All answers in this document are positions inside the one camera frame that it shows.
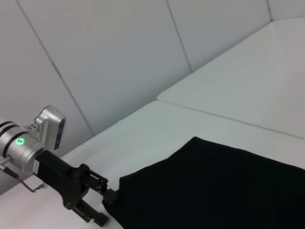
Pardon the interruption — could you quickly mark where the black shirt with white print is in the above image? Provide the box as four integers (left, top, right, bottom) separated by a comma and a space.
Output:
102, 136, 305, 229

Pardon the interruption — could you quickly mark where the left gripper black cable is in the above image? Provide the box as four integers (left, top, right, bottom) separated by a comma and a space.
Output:
0, 164, 48, 193

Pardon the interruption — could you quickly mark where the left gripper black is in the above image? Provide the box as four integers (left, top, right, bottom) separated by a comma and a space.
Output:
33, 150, 119, 227

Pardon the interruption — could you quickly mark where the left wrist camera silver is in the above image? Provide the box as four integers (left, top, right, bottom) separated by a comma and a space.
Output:
35, 105, 66, 151

